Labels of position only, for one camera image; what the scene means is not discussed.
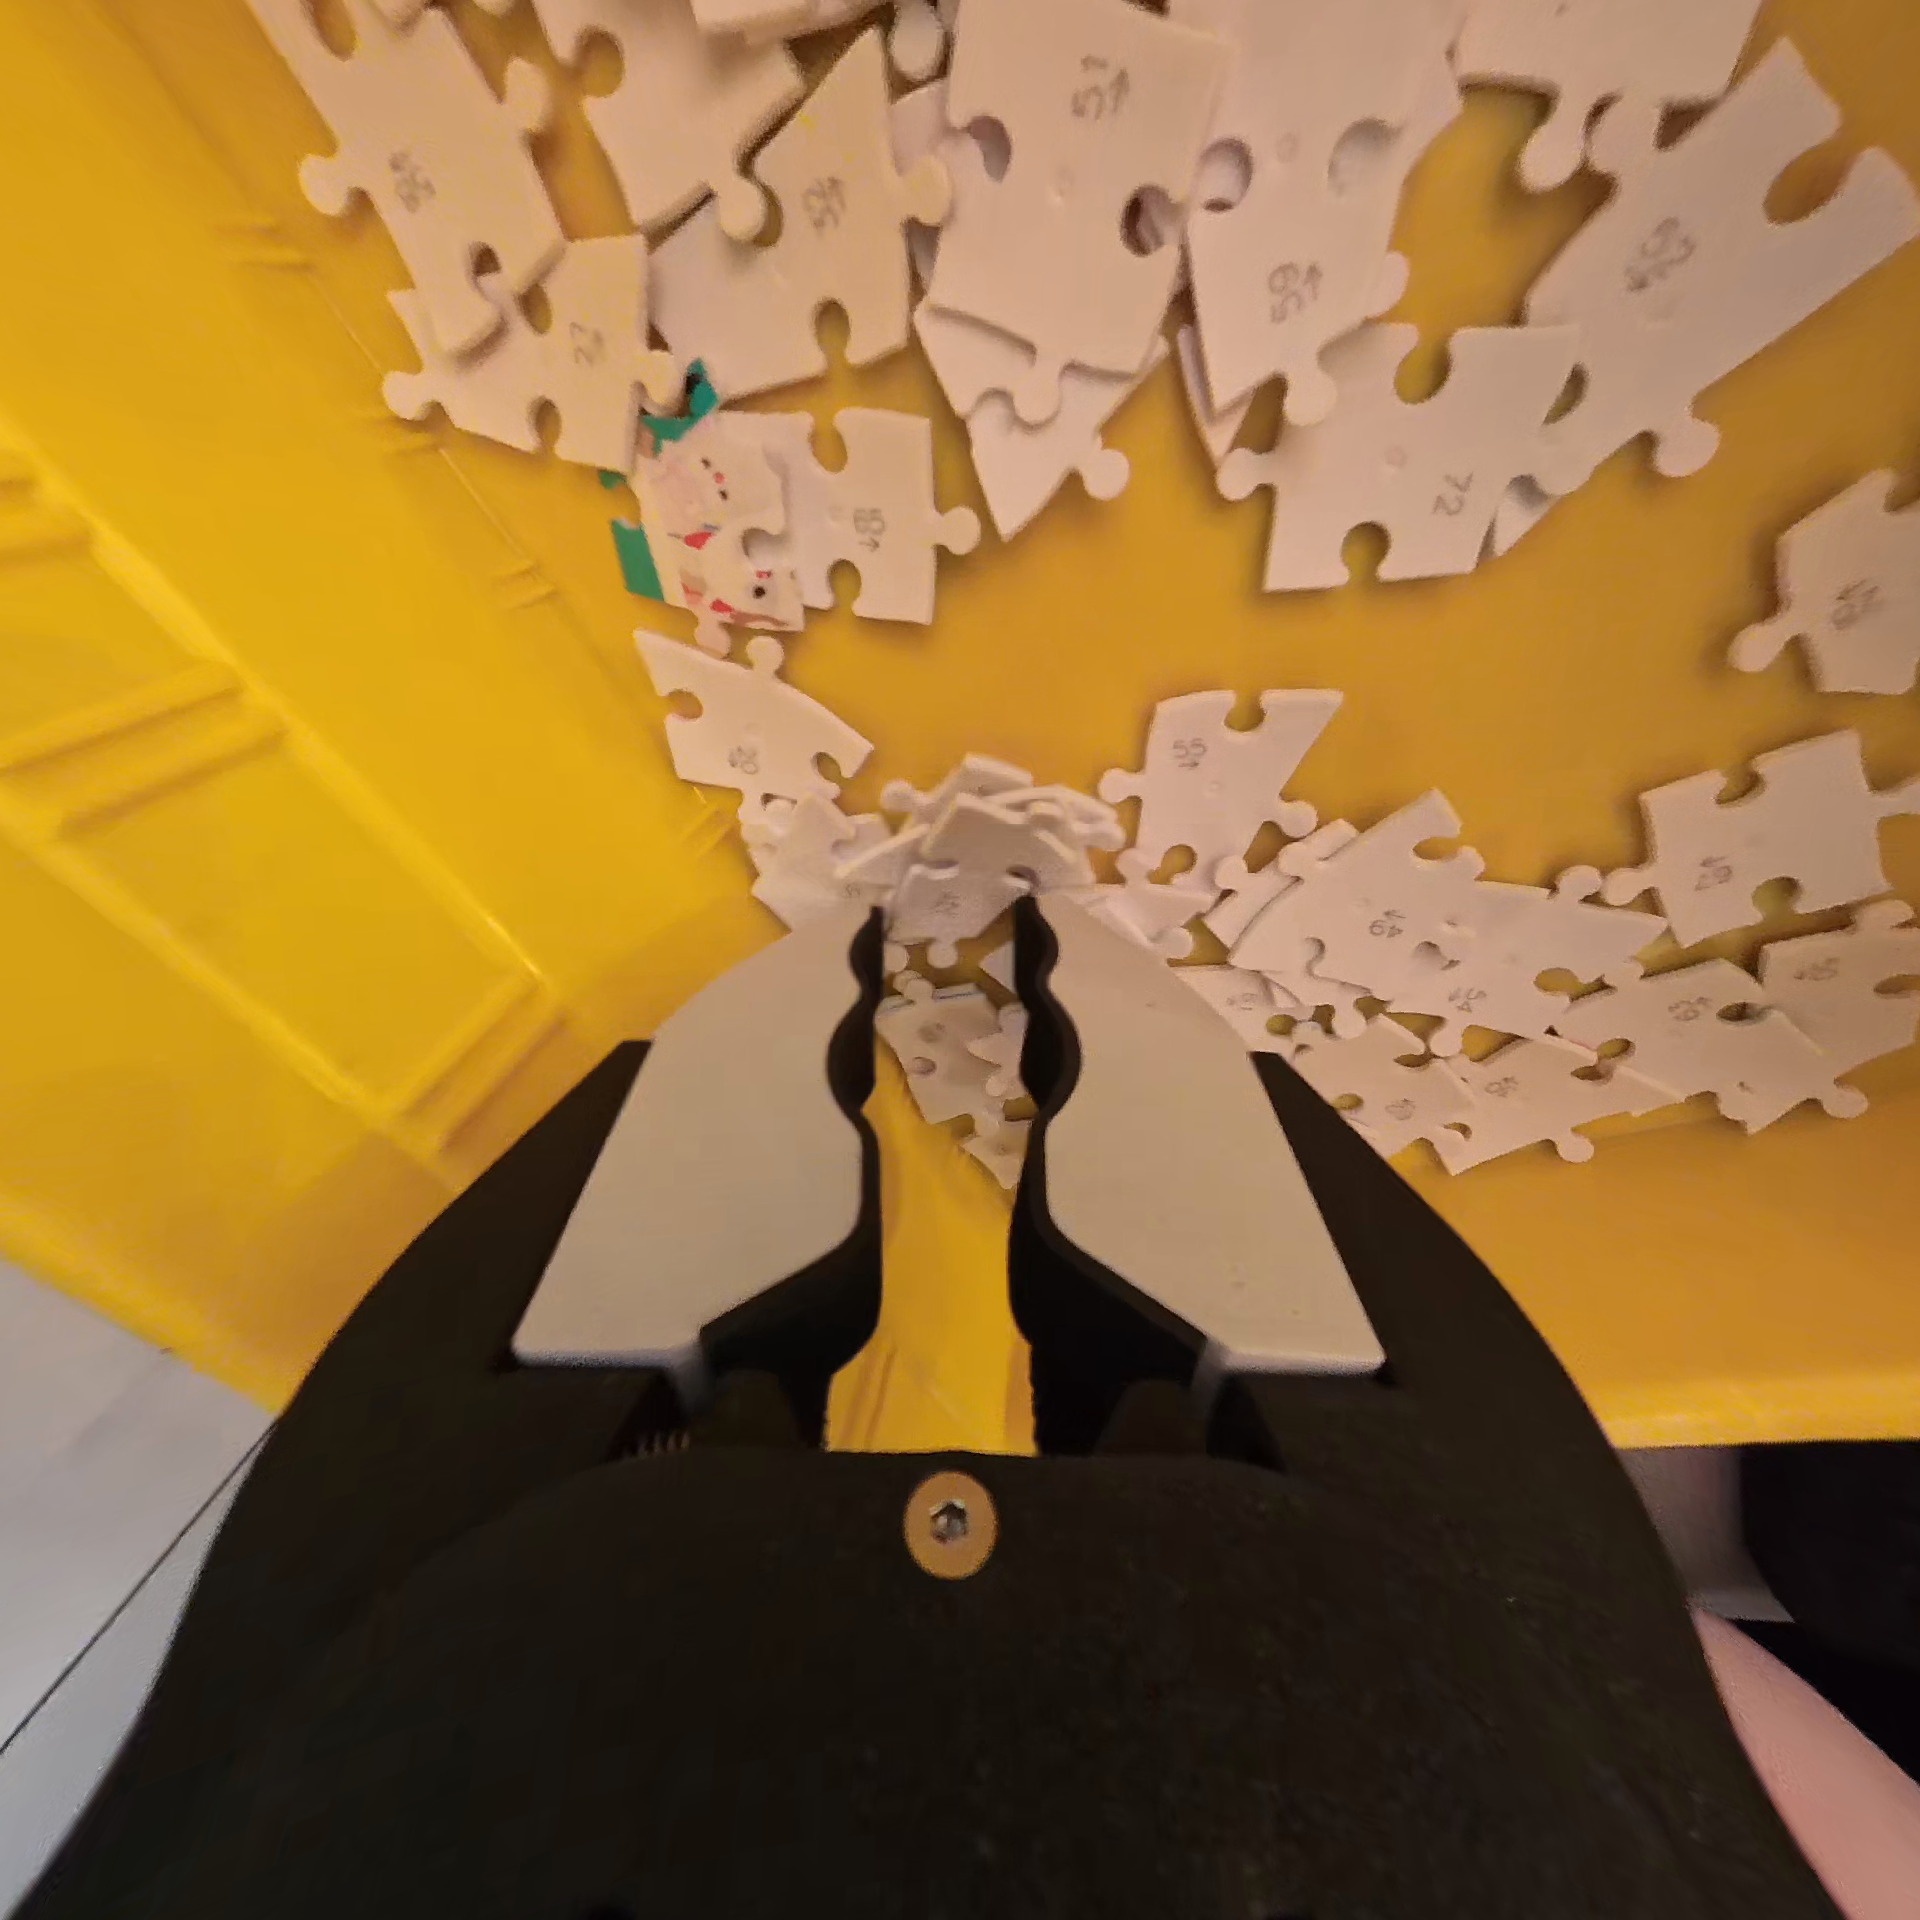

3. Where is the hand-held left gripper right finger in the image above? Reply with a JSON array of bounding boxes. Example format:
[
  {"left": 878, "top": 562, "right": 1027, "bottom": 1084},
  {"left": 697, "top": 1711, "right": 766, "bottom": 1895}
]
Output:
[{"left": 1009, "top": 894, "right": 1386, "bottom": 1437}]

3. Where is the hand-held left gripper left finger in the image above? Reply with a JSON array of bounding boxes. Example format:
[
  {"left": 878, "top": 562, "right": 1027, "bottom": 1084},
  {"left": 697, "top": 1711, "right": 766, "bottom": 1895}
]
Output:
[{"left": 518, "top": 909, "right": 889, "bottom": 1437}]

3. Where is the yellow plastic bin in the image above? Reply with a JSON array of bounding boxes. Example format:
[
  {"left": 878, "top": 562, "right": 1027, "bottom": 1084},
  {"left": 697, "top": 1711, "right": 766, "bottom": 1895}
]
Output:
[{"left": 0, "top": 0, "right": 1920, "bottom": 1456}]

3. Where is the pile of puzzle pieces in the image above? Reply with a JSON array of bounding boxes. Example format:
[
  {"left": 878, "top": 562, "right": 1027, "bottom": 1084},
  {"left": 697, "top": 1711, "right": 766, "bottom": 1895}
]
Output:
[{"left": 248, "top": 0, "right": 1920, "bottom": 1196}]

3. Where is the black quilted pad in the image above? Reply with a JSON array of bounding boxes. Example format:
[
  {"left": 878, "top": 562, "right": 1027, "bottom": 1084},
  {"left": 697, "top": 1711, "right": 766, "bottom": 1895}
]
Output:
[{"left": 1740, "top": 1437, "right": 1920, "bottom": 1687}]

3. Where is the person's leg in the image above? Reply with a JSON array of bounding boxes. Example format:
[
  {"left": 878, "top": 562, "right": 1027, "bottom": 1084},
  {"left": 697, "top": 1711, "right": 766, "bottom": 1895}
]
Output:
[{"left": 1692, "top": 1615, "right": 1920, "bottom": 1920}]

